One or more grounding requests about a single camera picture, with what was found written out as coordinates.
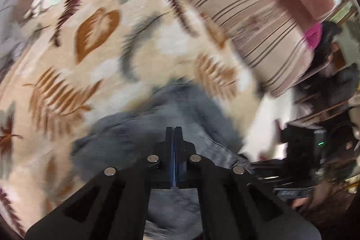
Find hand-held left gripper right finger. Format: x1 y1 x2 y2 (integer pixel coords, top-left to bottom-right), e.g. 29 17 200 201
174 126 322 240

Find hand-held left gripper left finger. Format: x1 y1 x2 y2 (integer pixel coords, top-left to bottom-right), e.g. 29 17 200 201
25 126 174 240

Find blue-grey denim pants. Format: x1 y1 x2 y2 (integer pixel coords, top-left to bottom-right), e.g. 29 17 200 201
70 78 254 240

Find person's right hand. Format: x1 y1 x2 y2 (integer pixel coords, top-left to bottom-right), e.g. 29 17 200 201
292 180 339 211

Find dark cloth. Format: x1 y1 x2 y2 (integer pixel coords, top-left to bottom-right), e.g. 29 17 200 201
292 21 360 119

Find pink cloth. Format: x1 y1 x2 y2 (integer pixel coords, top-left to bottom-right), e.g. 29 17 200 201
304 22 323 49

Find leaf-printed fleece blanket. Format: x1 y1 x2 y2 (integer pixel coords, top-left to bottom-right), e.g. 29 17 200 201
0 0 265 239

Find wooden chair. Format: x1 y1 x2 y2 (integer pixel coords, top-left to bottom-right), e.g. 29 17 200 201
330 0 360 29

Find striped floral pillow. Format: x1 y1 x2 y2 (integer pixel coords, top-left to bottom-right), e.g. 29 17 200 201
152 0 314 97

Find white work glove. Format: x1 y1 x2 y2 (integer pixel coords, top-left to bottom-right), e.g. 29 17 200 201
24 0 68 18

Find grey quilted pillow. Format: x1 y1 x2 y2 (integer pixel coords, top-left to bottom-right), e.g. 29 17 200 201
0 0 26 72

